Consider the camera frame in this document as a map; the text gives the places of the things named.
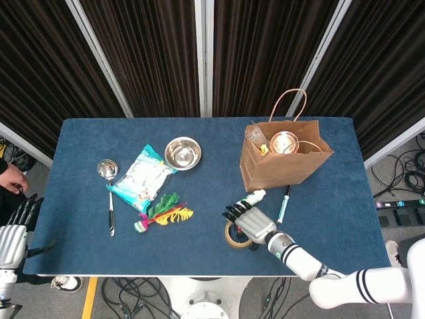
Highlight black floor cables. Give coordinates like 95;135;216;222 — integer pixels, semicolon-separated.
100;276;182;319
371;132;425;197
260;276;292;313
0;139;37;173

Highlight brown packing tape roll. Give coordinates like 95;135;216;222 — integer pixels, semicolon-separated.
224;221;254;249

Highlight white table base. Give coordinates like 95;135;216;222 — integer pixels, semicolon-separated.
159;276;253;319

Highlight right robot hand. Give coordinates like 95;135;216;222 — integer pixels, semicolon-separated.
221;198;278;252

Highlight clear tub rubber bands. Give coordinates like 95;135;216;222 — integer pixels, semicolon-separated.
269;130;299;156

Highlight white sneaker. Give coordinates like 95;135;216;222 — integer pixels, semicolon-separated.
50;275;84;294

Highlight teal snack packet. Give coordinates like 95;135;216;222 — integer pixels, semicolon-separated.
106;144;179;215

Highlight brown paper bag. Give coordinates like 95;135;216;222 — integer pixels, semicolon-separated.
239;88;335;193

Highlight white partition frame post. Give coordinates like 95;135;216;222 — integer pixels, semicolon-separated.
0;122;53;169
65;0;135;118
363;116;425;169
194;0;215;118
286;0;353;117

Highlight white tube green print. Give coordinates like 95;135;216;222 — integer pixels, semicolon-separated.
244;189;267;206

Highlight person's bare hand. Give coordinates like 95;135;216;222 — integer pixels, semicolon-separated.
0;161;30;195

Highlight steel bowl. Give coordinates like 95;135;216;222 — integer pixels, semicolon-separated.
163;136;203;171

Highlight pink white shoe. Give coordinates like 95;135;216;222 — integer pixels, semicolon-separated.
384;239;404;268

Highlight colourful feather shuttlecock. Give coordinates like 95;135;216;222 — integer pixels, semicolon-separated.
133;191;195;233

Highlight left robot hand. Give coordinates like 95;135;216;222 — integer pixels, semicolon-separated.
0;193;57;269

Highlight bundle of clear straws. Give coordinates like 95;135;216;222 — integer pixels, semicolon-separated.
244;124;267;151

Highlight green white marker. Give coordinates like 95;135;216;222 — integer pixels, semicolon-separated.
276;185;292;224

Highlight person's dark trouser leg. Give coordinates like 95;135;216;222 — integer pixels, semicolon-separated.
398;237;425;259

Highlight steel ladle black handle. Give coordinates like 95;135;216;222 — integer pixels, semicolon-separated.
96;159;120;238

